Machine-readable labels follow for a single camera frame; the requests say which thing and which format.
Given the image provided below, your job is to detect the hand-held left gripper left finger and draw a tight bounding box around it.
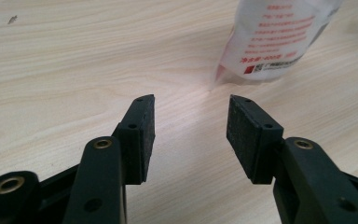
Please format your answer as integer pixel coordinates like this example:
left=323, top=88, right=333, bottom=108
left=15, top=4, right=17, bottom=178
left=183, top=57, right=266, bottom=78
left=62, top=93, right=156, bottom=224

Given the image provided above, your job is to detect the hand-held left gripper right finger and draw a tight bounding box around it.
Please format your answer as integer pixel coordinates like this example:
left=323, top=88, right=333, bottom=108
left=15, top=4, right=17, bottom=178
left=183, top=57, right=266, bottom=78
left=226, top=94, right=358, bottom=224

